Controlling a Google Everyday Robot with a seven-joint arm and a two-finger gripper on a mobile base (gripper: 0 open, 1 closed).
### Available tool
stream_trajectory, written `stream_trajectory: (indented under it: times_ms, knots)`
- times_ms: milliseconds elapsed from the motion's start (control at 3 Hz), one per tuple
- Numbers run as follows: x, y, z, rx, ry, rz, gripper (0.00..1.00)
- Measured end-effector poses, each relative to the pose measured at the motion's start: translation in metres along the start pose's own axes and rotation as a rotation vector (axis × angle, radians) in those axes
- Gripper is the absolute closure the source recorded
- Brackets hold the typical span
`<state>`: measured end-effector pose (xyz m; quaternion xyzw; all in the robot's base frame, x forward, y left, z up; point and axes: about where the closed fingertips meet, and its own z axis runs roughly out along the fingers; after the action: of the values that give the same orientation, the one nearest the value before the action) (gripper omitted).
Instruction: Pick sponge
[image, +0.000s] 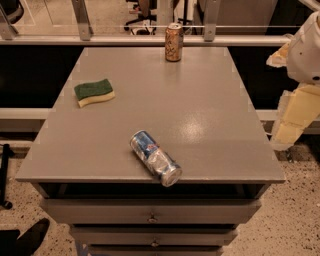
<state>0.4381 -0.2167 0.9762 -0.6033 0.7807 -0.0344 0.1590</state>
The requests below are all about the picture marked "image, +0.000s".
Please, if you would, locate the middle grey drawer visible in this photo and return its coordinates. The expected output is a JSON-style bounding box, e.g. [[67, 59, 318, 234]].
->
[[71, 226, 238, 246]]

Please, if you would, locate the green and yellow sponge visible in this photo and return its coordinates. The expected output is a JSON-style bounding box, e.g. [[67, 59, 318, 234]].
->
[[74, 79, 115, 108]]

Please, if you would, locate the crushed blue energy drink can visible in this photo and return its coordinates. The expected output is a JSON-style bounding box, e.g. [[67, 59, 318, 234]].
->
[[130, 130, 182, 187]]

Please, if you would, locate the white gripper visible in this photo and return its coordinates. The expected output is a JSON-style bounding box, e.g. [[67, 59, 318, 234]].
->
[[266, 12, 320, 148]]

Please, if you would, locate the black office chair base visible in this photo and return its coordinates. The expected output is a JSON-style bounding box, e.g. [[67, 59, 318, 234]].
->
[[124, 0, 195, 35]]

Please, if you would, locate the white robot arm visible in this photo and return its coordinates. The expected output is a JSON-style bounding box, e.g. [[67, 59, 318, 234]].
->
[[266, 11, 320, 151]]

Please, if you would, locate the grey metal railing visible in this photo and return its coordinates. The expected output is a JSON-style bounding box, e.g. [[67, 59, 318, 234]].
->
[[0, 0, 291, 46]]

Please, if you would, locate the black shoe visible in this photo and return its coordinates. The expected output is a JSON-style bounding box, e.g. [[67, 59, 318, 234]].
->
[[0, 218, 50, 256]]

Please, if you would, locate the grey drawer cabinet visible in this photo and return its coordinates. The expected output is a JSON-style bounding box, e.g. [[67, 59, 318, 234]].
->
[[15, 46, 287, 256]]

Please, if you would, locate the black stand left edge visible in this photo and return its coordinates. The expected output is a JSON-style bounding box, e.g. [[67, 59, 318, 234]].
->
[[0, 144, 14, 210]]

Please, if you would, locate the upright gold soda can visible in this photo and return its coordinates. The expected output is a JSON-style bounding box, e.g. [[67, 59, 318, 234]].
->
[[165, 23, 184, 62]]

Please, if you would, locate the bottom grey drawer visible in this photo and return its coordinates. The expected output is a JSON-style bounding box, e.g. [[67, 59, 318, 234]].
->
[[89, 246, 223, 256]]

